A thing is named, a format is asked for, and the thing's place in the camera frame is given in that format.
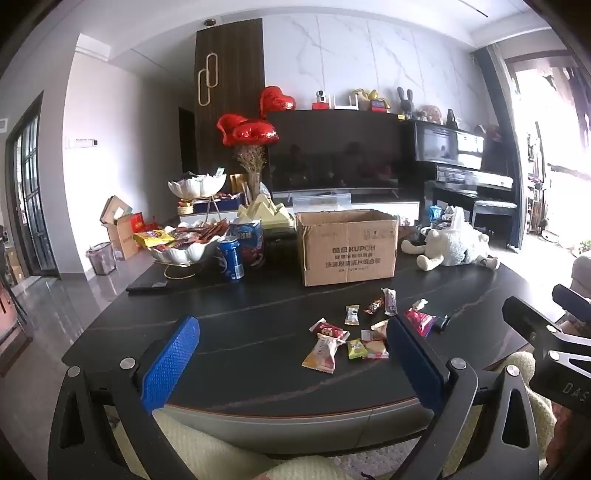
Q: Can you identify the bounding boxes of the small white lotus bowl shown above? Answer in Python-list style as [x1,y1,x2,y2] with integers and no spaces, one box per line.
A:
[167,175,228,200]

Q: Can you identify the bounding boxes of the black framed glass door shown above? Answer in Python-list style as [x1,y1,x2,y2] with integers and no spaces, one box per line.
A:
[4,92,61,278]

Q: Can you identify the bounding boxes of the open cardboard box with papers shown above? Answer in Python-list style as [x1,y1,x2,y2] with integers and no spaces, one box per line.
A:
[102,196,145,260]

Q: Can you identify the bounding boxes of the pile of red snack packets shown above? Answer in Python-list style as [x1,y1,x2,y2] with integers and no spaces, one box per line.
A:
[172,219,230,250]

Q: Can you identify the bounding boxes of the black television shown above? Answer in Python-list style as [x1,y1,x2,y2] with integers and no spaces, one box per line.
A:
[268,110,402,193]

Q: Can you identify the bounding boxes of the yellow mountain-shaped ornament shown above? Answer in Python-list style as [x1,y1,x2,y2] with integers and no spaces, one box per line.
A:
[237,194,296,230]

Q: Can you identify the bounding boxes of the dark blue curtain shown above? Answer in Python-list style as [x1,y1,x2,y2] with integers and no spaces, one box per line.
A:
[471,46,522,250]

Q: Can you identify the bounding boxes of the dried flowers in vase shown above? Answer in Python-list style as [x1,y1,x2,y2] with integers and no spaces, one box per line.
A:
[235,144,269,201]

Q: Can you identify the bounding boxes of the brown cardboard box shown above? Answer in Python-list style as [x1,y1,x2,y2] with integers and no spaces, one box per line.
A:
[295,209,399,288]

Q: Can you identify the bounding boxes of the cream knit clothing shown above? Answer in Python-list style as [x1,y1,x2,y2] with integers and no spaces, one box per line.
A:
[104,351,557,480]

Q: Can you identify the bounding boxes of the gold wall ornament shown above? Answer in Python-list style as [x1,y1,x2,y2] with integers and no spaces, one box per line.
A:
[198,53,220,107]

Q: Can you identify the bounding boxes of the blue soda can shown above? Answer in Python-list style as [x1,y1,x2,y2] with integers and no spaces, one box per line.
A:
[216,235,245,282]

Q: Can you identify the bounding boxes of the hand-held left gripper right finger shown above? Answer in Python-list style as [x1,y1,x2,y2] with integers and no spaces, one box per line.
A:
[387,315,542,480]

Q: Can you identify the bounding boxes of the grey waste bin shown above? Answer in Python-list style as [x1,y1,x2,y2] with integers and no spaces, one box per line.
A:
[88,244,116,276]

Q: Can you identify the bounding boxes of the red snack packet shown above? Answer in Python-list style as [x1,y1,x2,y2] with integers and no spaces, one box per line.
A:
[308,319,350,340]

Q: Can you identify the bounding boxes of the red heart balloon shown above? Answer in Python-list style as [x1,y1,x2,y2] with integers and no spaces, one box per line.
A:
[259,86,296,113]
[232,119,280,145]
[217,114,250,147]

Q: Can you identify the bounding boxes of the white router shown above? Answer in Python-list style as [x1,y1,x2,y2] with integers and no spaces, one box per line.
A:
[333,91,362,112]

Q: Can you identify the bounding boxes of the crimson snack packet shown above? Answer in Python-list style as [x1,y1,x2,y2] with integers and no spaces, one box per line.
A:
[405,310,438,337]

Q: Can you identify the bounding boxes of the grey sofa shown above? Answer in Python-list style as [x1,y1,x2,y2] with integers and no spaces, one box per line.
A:
[571,251,591,301]

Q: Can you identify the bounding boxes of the yellow snack bag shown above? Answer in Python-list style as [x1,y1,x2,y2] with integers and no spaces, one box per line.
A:
[133,229,176,250]

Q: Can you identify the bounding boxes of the white television cabinet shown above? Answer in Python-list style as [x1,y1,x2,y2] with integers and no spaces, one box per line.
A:
[272,189,421,222]

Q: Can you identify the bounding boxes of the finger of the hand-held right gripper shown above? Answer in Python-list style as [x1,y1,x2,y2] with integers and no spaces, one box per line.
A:
[502,295,573,344]
[551,284,591,311]

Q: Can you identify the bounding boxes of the pink white snack packet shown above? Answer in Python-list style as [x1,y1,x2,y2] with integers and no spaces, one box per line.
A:
[360,330,390,361]

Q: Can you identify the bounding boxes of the black piano stool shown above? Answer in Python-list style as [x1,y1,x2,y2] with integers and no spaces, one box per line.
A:
[471,199,519,247]

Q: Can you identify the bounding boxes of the white plush sheep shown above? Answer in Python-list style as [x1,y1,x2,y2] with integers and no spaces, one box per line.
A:
[401,226,501,272]

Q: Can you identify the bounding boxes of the dark blue gift box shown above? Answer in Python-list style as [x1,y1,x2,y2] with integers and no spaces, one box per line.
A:
[193,194,245,214]

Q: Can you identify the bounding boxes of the orange white snack packet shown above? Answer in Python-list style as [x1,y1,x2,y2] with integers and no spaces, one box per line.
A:
[302,337,345,373]

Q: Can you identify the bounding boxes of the black upright piano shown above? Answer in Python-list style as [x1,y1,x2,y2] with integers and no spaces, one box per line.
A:
[399,120,515,217]

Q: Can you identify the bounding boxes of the clear plastic storage box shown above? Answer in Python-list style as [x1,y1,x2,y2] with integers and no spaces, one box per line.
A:
[292,191,352,214]

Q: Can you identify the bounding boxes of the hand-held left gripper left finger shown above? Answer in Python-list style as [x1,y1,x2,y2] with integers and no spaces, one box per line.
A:
[48,316,201,480]

